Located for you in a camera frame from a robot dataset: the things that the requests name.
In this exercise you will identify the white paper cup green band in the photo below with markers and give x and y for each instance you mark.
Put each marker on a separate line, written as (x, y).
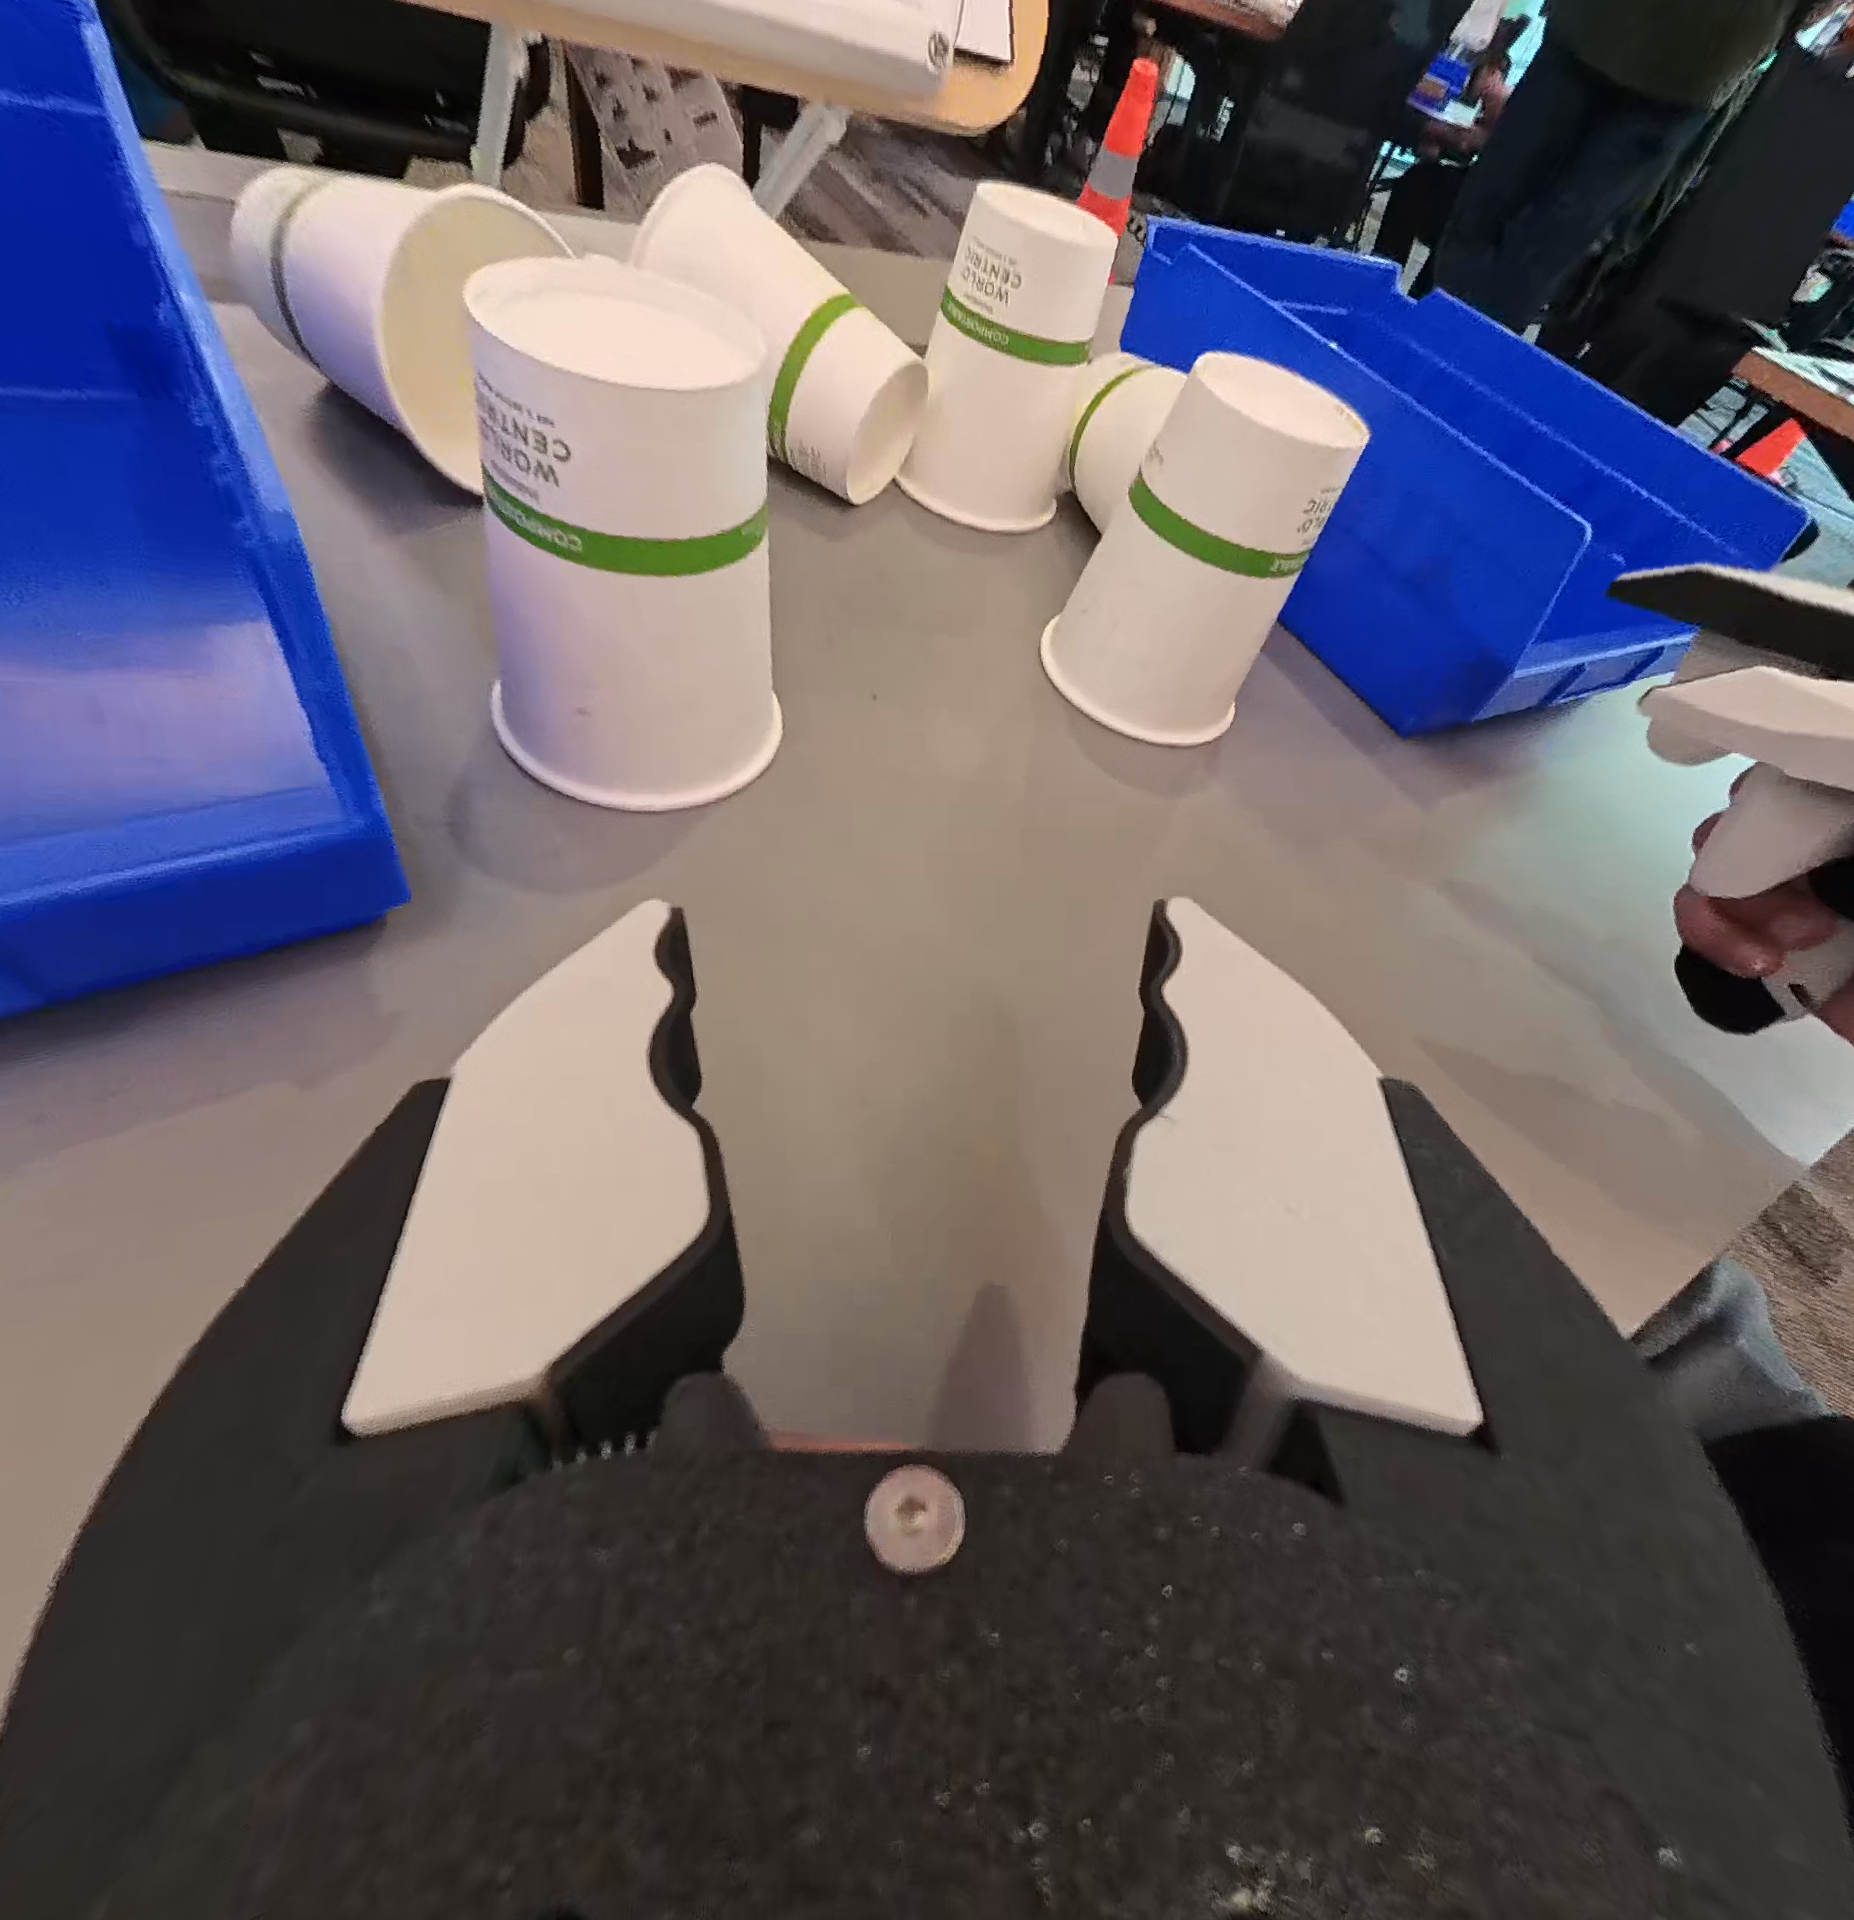
(988, 418)
(626, 675)
(1122, 433)
(747, 286)
(1168, 629)
(358, 286)

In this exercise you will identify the white board stand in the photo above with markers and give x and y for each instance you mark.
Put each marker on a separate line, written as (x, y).
(498, 119)

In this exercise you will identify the wooden instruction board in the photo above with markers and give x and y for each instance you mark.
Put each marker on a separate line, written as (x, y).
(1003, 91)

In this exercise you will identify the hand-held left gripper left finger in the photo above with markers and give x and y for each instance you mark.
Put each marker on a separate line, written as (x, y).
(551, 1202)

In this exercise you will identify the orange traffic cone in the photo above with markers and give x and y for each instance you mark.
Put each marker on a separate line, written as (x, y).
(1118, 167)
(1776, 449)

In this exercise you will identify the black office chair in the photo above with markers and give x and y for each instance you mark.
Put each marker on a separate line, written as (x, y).
(343, 91)
(1285, 151)

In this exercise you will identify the printed paper sheet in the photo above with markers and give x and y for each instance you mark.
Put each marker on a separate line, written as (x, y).
(643, 119)

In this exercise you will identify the wooden desk black legs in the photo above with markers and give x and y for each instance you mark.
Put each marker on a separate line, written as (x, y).
(1828, 383)

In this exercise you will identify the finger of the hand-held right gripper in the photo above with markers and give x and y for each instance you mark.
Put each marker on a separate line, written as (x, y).
(1797, 623)
(1797, 736)

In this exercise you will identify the blue plastic bin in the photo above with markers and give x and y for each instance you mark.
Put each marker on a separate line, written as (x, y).
(1435, 495)
(117, 675)

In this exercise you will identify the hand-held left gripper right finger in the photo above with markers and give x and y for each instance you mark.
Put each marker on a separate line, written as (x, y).
(1285, 1202)

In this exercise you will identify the person's right hand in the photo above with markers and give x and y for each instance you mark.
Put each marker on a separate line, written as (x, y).
(1750, 929)

